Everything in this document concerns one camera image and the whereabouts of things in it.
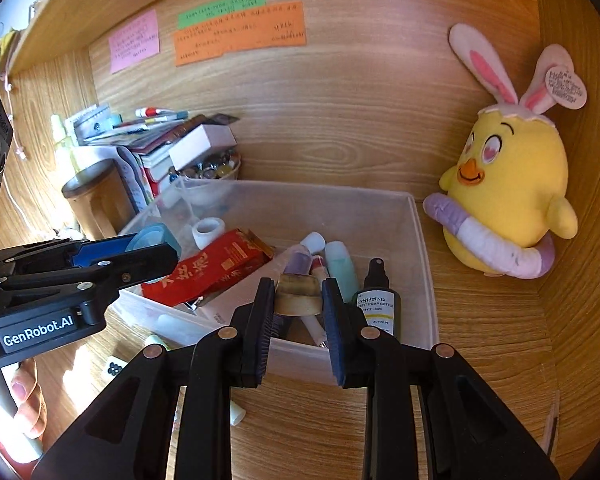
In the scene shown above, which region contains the blue tape roll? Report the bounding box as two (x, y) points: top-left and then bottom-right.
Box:
(125, 224), (182, 261)

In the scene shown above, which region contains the yellow chick plush toy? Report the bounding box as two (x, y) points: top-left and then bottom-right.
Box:
(422, 22), (588, 281)

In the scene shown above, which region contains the pink paper note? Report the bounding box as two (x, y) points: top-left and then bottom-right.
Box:
(108, 8), (161, 75)

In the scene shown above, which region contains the small white box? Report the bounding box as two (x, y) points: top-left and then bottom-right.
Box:
(168, 125), (237, 171)

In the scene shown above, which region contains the beige round container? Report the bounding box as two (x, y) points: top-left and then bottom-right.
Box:
(274, 275), (323, 317)

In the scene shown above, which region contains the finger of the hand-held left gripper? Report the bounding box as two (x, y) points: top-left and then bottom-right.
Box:
(0, 237), (138, 276)
(0, 244), (179, 311)

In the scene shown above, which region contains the white tape roll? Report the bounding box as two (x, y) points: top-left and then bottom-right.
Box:
(191, 217), (226, 250)

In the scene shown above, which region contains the brown jar with black lid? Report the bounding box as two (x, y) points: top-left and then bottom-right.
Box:
(61, 158), (133, 241)

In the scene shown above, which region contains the red and white pen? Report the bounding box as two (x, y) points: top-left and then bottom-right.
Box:
(134, 106), (188, 119)

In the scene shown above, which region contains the green paper note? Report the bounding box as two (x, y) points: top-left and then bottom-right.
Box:
(176, 0), (266, 31)

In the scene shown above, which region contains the white slim tube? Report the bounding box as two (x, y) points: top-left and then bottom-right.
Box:
(300, 312), (328, 348)

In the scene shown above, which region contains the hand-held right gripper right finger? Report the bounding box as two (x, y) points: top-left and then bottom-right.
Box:
(321, 277), (561, 480)

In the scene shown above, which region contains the red packet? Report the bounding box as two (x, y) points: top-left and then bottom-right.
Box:
(141, 227), (276, 307)

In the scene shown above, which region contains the purple bottle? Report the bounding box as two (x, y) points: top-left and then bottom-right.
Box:
(280, 231), (327, 281)

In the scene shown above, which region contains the bowl of beads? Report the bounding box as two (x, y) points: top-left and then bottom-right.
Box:
(167, 150), (242, 182)

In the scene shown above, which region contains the wooden shelf board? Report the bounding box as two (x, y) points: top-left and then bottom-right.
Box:
(7, 0), (181, 78)

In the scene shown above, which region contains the person's left hand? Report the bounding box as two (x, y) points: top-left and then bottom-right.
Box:
(10, 357), (46, 453)

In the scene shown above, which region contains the orange paper note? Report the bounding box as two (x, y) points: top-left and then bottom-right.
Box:
(172, 1), (307, 67)

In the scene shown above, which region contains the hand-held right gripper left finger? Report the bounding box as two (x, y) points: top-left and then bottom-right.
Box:
(32, 276), (276, 480)

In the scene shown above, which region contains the small pale capped bottle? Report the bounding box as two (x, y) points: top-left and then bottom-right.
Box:
(144, 332), (173, 353)

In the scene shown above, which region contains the clear plastic storage box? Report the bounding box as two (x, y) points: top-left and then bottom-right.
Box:
(114, 176), (441, 387)

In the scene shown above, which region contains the black spray bottle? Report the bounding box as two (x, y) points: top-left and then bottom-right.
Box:
(355, 257), (402, 341)

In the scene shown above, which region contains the stack of books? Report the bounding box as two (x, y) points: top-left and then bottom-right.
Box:
(72, 105), (241, 211)

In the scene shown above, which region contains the mint green bottle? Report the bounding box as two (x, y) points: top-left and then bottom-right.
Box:
(325, 241), (361, 306)

